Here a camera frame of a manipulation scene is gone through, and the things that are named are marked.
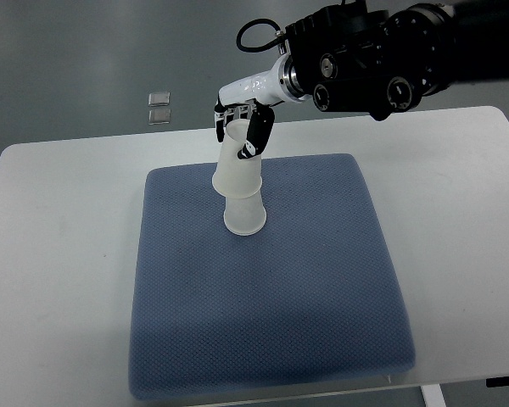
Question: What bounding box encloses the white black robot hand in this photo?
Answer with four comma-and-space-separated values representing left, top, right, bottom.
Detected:
214, 53, 311, 159

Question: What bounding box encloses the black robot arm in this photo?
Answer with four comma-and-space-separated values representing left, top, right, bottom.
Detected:
286, 1, 509, 120

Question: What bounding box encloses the upper metal floor plate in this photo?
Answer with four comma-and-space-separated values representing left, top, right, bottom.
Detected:
148, 91, 171, 107

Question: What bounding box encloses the blue fabric cushion mat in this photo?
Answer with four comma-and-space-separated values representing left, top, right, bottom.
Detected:
129, 153, 416, 400

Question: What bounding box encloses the white table leg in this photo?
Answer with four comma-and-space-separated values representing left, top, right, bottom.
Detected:
421, 384, 446, 407

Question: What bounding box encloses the black table control panel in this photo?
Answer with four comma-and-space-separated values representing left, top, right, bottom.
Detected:
485, 376, 509, 388

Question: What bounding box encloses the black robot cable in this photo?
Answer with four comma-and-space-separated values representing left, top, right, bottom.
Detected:
236, 18, 288, 55

